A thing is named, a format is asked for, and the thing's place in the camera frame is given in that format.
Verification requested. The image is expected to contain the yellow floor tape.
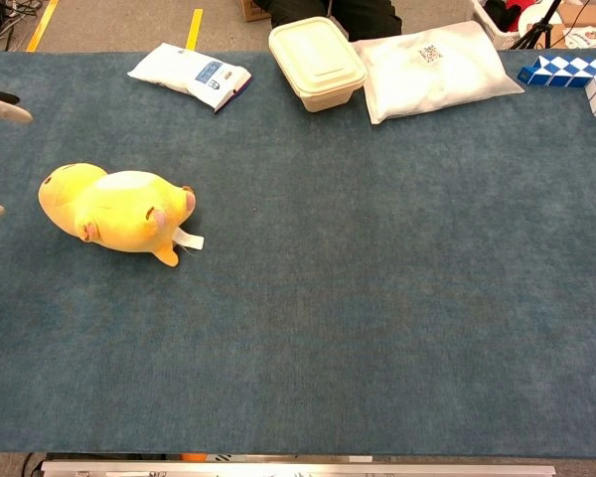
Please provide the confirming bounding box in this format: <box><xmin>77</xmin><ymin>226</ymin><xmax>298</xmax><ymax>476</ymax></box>
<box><xmin>26</xmin><ymin>0</ymin><xmax>61</xmax><ymax>54</ymax></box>

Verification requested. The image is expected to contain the red object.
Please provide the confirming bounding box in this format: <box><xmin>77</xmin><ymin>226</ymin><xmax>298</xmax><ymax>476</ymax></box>
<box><xmin>483</xmin><ymin>0</ymin><xmax>535</xmax><ymax>33</ymax></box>

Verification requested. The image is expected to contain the blue white snake puzzle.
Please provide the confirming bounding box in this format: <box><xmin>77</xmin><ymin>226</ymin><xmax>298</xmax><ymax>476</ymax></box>
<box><xmin>517</xmin><ymin>54</ymin><xmax>596</xmax><ymax>123</ymax></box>

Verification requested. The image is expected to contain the white plastic basket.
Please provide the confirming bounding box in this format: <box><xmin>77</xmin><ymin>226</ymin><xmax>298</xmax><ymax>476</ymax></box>
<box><xmin>471</xmin><ymin>0</ymin><xmax>523</xmax><ymax>52</ymax></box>

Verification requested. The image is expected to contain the beige lidded lunch box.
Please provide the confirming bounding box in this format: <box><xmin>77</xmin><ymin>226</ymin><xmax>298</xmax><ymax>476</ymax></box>
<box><xmin>268</xmin><ymin>16</ymin><xmax>369</xmax><ymax>114</ymax></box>

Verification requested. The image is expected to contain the person in black clothes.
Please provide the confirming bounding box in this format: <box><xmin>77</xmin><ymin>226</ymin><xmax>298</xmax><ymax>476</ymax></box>
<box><xmin>252</xmin><ymin>0</ymin><xmax>403</xmax><ymax>43</ymax></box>

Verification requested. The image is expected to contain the black tripod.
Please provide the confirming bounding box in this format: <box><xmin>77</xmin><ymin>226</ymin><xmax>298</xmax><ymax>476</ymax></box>
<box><xmin>508</xmin><ymin>0</ymin><xmax>566</xmax><ymax>51</ymax></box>

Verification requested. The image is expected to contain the white padded bag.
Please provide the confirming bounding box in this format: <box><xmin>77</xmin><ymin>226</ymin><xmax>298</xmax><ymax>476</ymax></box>
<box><xmin>351</xmin><ymin>20</ymin><xmax>526</xmax><ymax>126</ymax></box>

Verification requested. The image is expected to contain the white tissue pack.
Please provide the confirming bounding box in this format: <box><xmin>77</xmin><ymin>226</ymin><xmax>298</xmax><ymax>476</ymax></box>
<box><xmin>126</xmin><ymin>42</ymin><xmax>253</xmax><ymax>115</ymax></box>

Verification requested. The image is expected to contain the yellow plush toy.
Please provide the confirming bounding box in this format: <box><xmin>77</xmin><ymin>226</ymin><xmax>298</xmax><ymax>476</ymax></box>
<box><xmin>38</xmin><ymin>162</ymin><xmax>206</xmax><ymax>268</ymax></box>

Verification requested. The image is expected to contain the black cable bundle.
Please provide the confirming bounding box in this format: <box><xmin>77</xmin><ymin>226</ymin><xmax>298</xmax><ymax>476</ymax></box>
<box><xmin>0</xmin><ymin>0</ymin><xmax>45</xmax><ymax>52</ymax></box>

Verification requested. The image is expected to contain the open cardboard box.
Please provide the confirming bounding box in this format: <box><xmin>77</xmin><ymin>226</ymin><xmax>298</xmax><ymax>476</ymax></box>
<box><xmin>549</xmin><ymin>3</ymin><xmax>596</xmax><ymax>50</ymax></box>

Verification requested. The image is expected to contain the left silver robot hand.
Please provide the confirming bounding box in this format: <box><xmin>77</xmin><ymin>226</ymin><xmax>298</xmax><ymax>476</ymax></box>
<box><xmin>0</xmin><ymin>89</ymin><xmax>35</xmax><ymax>222</ymax></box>

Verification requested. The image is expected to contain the aluminium rail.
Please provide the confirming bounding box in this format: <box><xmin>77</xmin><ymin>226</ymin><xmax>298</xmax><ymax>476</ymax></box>
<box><xmin>39</xmin><ymin>458</ymin><xmax>558</xmax><ymax>477</ymax></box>

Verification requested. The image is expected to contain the blue table cloth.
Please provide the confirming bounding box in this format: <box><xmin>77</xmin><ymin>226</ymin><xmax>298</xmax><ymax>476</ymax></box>
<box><xmin>0</xmin><ymin>48</ymin><xmax>596</xmax><ymax>456</ymax></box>

